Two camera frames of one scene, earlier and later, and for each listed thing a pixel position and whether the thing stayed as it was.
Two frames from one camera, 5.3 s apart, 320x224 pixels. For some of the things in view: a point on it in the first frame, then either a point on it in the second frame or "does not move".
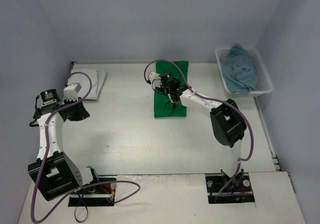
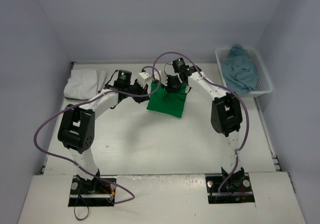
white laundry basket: (264, 84) does not move
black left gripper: (75, 111) → (139, 93)
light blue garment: (239, 71) does not move
